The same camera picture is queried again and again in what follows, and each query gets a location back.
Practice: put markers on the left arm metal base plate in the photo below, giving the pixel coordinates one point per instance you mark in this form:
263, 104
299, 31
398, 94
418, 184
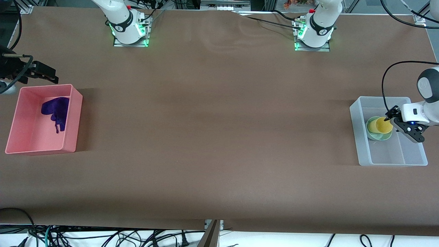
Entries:
324, 49

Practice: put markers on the white power strip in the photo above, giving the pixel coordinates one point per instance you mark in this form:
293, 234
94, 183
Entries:
223, 6

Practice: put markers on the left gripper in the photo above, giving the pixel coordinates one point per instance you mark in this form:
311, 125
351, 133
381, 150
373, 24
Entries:
393, 113

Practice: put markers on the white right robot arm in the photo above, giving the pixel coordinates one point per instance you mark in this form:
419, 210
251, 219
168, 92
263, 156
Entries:
123, 24

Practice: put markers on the orange background object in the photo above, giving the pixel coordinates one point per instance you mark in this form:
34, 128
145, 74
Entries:
295, 3

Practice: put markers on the white metal bracket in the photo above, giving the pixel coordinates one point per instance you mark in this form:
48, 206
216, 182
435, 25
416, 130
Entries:
221, 224

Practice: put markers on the grey table support post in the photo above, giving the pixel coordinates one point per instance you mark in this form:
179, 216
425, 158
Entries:
211, 236

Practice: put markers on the pale green bowl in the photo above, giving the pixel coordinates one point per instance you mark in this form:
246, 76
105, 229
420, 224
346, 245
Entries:
371, 127

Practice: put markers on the silver corner bracket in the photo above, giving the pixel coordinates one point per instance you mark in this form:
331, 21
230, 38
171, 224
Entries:
26, 9
419, 19

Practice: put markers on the translucent white plastic bin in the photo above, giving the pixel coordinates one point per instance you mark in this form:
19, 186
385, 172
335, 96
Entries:
394, 154

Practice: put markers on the brown table cover sheet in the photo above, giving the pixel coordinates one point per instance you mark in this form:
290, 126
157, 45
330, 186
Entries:
219, 103

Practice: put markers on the purple cloth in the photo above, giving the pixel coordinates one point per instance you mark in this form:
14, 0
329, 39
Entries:
55, 106

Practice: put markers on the yellow cup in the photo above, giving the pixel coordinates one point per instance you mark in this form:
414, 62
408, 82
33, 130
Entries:
383, 126

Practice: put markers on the pink plastic bin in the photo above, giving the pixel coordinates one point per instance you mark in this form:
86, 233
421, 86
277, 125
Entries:
34, 140

